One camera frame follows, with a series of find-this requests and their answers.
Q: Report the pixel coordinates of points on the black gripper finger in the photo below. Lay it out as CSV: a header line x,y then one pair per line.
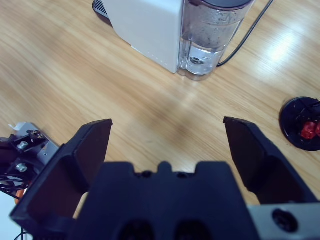
x,y
62,175
275,175

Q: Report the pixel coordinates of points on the white capsule coffee machine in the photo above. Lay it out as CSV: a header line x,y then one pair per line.
x,y
150,27

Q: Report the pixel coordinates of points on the red coffee capsule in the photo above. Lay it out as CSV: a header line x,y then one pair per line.
x,y
318,128
308,130

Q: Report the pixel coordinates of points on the orange connector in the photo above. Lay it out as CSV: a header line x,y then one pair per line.
x,y
19,197

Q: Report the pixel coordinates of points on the black capsule holder with rods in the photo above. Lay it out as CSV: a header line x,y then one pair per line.
x,y
290,122

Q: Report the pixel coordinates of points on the white tape tab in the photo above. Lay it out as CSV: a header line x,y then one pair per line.
x,y
20,125

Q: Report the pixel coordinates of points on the white camera mount with post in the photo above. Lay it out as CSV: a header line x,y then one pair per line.
x,y
47,150

